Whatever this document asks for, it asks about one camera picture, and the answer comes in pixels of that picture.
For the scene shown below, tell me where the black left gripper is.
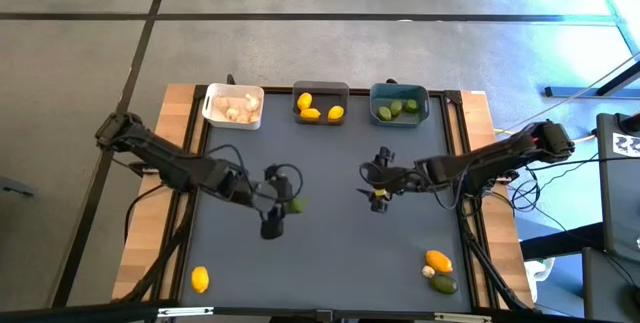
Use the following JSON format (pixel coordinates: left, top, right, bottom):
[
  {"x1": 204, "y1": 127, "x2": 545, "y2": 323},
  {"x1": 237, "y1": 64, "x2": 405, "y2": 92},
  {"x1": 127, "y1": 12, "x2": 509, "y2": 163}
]
[{"x1": 259, "y1": 182, "x2": 301, "y2": 241}]

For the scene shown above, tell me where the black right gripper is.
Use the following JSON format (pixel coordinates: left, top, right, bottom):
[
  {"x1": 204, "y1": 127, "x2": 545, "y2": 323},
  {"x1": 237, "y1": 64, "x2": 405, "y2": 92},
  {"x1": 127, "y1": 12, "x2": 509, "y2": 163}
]
[{"x1": 367, "y1": 146, "x2": 421, "y2": 214}]

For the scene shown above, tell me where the teal plastic basket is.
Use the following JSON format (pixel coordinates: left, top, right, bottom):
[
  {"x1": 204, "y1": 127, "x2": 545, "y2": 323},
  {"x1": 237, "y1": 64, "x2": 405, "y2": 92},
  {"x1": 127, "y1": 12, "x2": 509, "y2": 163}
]
[{"x1": 369, "y1": 82, "x2": 431, "y2": 128}]

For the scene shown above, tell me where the white plastic basket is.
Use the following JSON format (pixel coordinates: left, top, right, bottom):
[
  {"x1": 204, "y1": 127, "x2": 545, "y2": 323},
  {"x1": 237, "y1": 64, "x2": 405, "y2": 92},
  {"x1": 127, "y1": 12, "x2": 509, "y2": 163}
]
[{"x1": 201, "y1": 82, "x2": 265, "y2": 131}]

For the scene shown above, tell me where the grey plastic basket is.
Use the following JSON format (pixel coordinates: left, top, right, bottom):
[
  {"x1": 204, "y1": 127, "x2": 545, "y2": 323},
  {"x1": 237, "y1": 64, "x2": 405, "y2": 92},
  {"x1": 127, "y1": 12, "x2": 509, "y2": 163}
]
[{"x1": 292, "y1": 80, "x2": 350, "y2": 127}]

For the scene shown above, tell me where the large orange-yellow lemon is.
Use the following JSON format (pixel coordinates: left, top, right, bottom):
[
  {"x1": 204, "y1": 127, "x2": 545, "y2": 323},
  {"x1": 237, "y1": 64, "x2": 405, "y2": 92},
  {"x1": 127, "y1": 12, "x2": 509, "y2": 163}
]
[{"x1": 424, "y1": 249, "x2": 454, "y2": 274}]

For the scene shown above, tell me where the white crumpled object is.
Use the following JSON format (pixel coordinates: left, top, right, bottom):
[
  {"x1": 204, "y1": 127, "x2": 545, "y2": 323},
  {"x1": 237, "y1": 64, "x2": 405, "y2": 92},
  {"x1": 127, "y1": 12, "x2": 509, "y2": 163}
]
[{"x1": 524, "y1": 257, "x2": 556, "y2": 304}]

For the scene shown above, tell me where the dark grey case, marker label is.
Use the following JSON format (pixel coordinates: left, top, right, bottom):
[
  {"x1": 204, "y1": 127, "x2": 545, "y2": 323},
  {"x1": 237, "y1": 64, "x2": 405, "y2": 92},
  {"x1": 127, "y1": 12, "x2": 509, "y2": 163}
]
[{"x1": 595, "y1": 111, "x2": 640, "y2": 264}]

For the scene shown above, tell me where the dark grey equipment case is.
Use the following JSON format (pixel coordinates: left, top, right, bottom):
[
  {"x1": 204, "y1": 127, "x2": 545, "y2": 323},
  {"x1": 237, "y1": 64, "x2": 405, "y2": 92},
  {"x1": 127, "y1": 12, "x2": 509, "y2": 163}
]
[{"x1": 581, "y1": 246, "x2": 640, "y2": 323}]

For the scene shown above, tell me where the black stand foot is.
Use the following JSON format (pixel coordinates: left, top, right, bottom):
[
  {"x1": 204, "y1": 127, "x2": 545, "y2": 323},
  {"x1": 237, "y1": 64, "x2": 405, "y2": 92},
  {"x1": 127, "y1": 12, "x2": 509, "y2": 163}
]
[{"x1": 543, "y1": 60, "x2": 640, "y2": 99}]

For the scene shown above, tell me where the grey flat object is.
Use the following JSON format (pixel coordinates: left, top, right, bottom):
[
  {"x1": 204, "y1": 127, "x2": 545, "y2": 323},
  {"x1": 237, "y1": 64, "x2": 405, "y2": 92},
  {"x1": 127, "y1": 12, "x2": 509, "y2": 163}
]
[{"x1": 0, "y1": 176, "x2": 36, "y2": 199}]

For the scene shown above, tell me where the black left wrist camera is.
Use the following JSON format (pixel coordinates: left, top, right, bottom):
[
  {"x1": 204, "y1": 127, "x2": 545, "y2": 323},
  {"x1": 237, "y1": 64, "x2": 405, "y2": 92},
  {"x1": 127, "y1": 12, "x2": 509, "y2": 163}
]
[{"x1": 265, "y1": 165, "x2": 294, "y2": 188}]

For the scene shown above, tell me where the black metal table frame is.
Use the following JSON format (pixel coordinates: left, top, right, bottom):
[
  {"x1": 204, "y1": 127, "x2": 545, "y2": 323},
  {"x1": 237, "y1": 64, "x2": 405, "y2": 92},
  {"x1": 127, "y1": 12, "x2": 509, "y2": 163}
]
[{"x1": 117, "y1": 82, "x2": 536, "y2": 314}]

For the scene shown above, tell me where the silver metal bracket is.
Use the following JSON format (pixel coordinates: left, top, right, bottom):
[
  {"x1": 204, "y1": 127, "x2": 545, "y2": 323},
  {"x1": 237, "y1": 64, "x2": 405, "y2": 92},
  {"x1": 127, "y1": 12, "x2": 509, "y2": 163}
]
[
  {"x1": 433, "y1": 312, "x2": 494, "y2": 323},
  {"x1": 157, "y1": 306, "x2": 215, "y2": 318}
]

